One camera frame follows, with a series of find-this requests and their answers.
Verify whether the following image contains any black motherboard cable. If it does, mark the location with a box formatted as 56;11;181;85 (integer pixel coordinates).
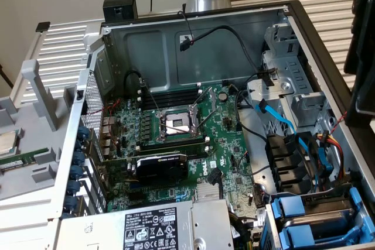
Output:
236;88;269;142

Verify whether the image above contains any metal locking lever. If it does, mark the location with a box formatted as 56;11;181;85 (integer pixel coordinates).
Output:
195;105;217;133
139;77;161;114

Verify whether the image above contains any black RAM slot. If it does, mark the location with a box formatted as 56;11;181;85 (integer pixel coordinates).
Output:
142;95;203;108
139;146;209;159
137;139;209;150
142;88;202;98

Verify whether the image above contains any blue data wire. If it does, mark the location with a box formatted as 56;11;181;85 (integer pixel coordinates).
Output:
255;99;333;179

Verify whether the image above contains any red black twisted wire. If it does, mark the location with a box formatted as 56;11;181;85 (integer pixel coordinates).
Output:
330;111;348;135

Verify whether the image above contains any black wire loop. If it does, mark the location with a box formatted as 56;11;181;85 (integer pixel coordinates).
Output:
123;70;147;98

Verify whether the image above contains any white case fixture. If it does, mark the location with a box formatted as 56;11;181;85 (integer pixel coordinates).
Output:
0;191;62;250

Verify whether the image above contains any black flat connector cable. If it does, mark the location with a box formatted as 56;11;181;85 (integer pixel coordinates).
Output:
207;168;224;201

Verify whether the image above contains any black graphics card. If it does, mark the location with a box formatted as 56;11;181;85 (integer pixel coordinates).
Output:
101;149;190;188

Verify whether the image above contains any silver chipset heatsink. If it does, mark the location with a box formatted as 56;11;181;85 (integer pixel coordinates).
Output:
195;184;220;203

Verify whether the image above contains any black plastic air duct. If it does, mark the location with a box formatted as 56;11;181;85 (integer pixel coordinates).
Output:
265;132;316;195

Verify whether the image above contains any green motherboard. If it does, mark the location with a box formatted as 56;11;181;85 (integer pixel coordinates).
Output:
98;81;264;227

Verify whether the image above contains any CPU socket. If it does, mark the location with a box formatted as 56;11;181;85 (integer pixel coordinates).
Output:
155;106;203;145

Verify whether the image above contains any grey parts rack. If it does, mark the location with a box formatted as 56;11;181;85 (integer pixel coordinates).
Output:
0;59;80;203

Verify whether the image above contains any red yellow power wire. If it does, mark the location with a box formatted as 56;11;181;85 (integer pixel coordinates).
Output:
315;133;346;182

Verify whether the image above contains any thin black red wire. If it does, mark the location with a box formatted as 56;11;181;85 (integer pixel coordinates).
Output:
177;9;196;45

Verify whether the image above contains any silver power supply with label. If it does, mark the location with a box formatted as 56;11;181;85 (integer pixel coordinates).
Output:
57;198;235;250

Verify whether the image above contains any black clamp block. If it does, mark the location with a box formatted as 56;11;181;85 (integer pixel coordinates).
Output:
102;0;138;24

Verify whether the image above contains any black wire with connector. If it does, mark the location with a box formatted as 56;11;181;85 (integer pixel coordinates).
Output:
179;25;278;87

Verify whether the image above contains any open grey PC case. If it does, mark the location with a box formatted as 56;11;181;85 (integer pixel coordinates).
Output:
48;0;375;250

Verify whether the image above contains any blue disk caddy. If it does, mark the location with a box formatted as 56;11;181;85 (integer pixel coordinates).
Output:
278;222;367;246

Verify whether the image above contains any metal socket cover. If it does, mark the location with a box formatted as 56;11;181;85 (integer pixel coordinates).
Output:
192;85;218;116

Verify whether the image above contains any silver CPU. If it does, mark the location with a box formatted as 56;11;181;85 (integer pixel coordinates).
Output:
0;129;21;157

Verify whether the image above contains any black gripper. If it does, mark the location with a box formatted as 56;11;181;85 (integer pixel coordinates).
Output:
344;0;375;128

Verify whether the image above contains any silver optical drive cage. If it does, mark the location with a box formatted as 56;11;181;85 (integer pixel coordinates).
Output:
262;15;326;129

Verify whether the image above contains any hard drive in blue caddy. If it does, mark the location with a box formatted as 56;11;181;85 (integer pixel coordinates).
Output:
265;181;375;250

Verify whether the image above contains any green RAM stick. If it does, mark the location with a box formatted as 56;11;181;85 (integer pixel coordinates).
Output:
0;148;49;171

